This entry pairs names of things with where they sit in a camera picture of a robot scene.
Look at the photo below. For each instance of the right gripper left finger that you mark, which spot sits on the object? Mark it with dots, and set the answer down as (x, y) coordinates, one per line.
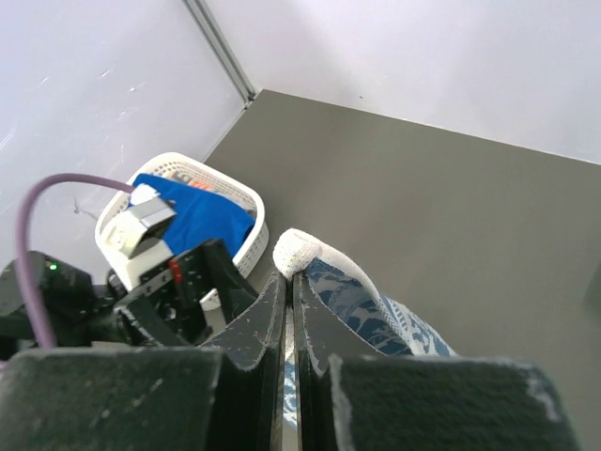
(224, 395)

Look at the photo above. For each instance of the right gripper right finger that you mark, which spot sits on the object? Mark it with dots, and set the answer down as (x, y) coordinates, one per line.
(351, 397)

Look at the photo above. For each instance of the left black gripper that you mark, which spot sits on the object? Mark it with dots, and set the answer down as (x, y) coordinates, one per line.
(166, 310)

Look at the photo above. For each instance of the white blue patterned towel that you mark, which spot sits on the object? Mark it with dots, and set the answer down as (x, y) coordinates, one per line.
(344, 287)

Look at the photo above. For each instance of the white perforated plastic basket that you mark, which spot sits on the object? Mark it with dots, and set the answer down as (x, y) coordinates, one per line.
(256, 242)

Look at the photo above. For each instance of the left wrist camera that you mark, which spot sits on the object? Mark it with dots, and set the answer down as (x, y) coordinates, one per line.
(130, 236)

